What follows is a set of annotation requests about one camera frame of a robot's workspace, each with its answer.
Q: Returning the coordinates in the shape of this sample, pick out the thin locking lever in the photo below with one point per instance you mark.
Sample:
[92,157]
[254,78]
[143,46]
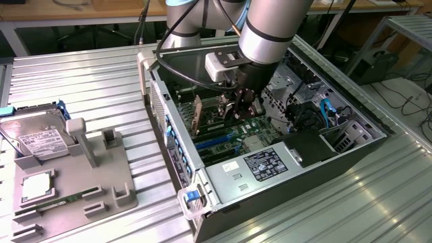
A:
[194,92]

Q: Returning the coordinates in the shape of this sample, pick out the hard disk with label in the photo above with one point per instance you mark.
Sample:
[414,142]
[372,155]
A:
[36,136]

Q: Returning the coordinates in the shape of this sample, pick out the black tripod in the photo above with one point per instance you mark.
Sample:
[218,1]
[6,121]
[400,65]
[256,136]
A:
[95,33]

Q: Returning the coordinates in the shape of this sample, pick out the wooden desk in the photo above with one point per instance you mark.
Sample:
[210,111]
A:
[102,12]

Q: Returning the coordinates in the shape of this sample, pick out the blue card retention bar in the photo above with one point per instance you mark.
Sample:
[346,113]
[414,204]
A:
[179,152]

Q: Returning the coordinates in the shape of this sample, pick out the CPU with silver lid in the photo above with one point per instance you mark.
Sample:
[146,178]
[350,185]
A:
[36,186]

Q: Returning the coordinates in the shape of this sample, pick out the grey power supply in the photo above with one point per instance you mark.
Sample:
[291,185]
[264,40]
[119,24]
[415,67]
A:
[236,182]

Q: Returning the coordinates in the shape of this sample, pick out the green graphics card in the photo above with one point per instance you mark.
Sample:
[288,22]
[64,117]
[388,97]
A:
[196,114]

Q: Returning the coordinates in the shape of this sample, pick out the blue expansion slot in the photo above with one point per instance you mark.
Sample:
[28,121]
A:
[212,142]

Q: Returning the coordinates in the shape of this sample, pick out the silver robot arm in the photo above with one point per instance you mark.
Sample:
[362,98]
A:
[270,33]

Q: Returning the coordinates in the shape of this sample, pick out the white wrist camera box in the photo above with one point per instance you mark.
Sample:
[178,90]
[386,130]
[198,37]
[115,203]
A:
[218,67]

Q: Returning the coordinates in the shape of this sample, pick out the grey parts rack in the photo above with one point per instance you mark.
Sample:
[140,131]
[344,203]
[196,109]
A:
[84,182]

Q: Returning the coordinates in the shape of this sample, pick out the black RAM slot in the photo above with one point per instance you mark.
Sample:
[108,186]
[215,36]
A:
[184,97]
[182,92]

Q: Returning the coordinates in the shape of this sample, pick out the silver chipset heat sink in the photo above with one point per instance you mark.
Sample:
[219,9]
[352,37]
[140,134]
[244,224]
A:
[254,143]

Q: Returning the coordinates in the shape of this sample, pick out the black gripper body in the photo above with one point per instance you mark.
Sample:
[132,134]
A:
[256,76]

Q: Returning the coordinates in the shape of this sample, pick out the green motherboard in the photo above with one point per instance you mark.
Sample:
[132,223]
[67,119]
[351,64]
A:
[250,129]

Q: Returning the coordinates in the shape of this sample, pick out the black expansion slot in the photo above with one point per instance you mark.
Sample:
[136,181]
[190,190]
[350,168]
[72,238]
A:
[219,154]

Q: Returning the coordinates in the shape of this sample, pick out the open black PC case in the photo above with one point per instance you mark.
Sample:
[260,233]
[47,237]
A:
[303,182]

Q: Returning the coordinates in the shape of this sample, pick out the loose green RAM stick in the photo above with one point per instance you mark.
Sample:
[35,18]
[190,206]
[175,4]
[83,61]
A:
[58,201]

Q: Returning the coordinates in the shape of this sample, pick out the installed green RAM stick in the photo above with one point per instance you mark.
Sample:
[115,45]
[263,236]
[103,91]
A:
[219,127]

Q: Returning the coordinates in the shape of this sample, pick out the blue disk carrier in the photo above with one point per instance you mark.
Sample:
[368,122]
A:
[64,108]

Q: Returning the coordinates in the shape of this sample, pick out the metal slat shelf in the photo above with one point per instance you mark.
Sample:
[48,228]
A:
[408,27]

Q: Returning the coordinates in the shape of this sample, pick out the dark grey floor box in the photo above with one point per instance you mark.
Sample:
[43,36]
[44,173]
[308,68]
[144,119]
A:
[371,67]

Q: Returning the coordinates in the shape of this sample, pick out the metal disk bay cage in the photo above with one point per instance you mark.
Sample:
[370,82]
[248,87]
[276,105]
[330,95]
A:
[287,83]

